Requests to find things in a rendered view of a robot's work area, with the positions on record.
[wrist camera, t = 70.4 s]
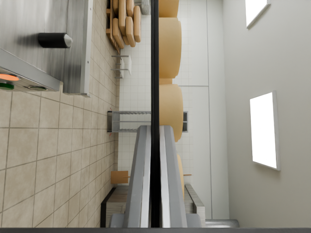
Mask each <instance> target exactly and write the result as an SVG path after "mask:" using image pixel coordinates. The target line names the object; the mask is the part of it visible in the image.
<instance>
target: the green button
mask: <svg viewBox="0 0 311 233"><path fill-rule="evenodd" d="M0 89H4V90H13V89H14V86H13V85H10V84H5V83H0Z"/></svg>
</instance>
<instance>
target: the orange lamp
mask: <svg viewBox="0 0 311 233"><path fill-rule="evenodd" d="M0 78H1V79H5V80H19V79H18V78H16V77H13V76H9V75H2V74H0Z"/></svg>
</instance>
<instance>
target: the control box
mask: <svg viewBox="0 0 311 233"><path fill-rule="evenodd" d="M0 74H2V75H9V76H13V77H16V78H18V79H19V80H5V79H1V78H0V83H5V84H10V85H13V86H14V89H13V90H4V89H0V90H3V91H6V92H58V91H59V90H60V80H58V79H56V78H54V77H52V76H50V75H49V74H47V73H45V72H43V71H41V70H39V69H37V68H36V67H34V66H32V65H30V64H28V63H26V62H24V61H23V60H21V59H19V58H17V57H15V56H13V55H11V54H9V53H7V52H6V51H4V50H2V49H0ZM30 87H40V88H44V89H46V91H38V90H33V89H31V88H30Z"/></svg>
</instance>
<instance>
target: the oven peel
mask: <svg viewBox="0 0 311 233"><path fill-rule="evenodd" d="M183 175H184V176H189V175H191V174H183ZM128 178H130V176H128V171H111V184H125V183H128Z"/></svg>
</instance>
